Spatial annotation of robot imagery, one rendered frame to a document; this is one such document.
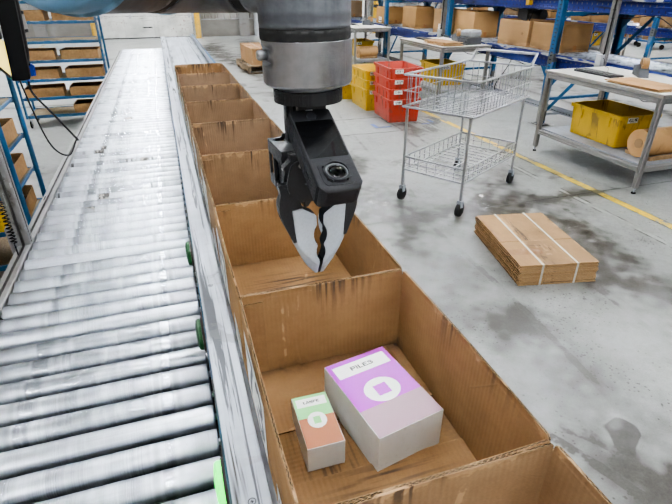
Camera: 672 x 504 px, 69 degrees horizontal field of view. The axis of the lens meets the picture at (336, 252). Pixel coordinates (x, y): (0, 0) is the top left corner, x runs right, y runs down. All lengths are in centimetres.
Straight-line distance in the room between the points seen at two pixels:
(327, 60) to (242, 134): 145
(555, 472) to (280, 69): 52
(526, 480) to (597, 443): 154
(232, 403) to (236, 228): 47
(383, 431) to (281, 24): 52
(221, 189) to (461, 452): 107
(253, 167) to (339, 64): 107
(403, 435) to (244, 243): 65
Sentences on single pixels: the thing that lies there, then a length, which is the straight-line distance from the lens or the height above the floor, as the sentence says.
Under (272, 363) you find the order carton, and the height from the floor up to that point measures 90.
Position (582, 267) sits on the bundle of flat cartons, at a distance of 309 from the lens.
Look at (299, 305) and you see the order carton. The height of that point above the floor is 101.
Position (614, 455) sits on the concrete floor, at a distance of 216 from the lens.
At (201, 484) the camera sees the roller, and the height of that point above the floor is 73.
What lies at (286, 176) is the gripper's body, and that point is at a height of 131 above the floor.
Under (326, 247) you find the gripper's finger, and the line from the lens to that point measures 57.
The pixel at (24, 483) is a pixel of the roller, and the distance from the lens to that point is 106.
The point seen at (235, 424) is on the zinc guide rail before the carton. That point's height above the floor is 89.
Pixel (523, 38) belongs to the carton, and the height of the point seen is 90.
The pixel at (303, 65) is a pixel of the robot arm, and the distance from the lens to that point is 49.
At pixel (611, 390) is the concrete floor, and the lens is 242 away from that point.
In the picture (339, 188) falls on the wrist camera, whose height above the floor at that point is 133.
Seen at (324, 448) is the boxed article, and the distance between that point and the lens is 73.
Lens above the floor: 149
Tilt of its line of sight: 29 degrees down
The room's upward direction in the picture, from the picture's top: straight up
